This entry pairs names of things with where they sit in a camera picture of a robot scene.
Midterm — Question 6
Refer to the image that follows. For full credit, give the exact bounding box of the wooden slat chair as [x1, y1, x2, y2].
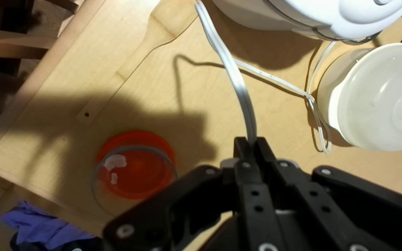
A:
[0, 0, 84, 60]

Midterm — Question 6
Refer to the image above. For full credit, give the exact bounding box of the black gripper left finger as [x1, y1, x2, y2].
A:
[102, 136, 286, 251]

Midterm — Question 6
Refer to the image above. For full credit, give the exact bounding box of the wooden rice paddle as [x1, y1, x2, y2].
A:
[75, 0, 198, 125]

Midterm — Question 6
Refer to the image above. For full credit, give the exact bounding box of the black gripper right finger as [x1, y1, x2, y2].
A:
[255, 137, 402, 251]

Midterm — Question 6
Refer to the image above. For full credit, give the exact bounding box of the white lidded plastic container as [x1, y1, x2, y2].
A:
[315, 42, 402, 152]

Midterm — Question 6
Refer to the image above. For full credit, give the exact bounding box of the purple cloth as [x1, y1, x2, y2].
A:
[0, 200, 95, 250]

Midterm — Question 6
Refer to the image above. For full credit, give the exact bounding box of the glass bowl with orange lid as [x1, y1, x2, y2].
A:
[91, 130, 179, 217]

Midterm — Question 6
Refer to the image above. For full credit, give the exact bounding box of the white cooker power cable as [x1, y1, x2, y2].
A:
[172, 0, 332, 155]

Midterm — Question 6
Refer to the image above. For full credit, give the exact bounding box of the white rice cooker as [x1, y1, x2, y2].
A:
[212, 0, 402, 45]

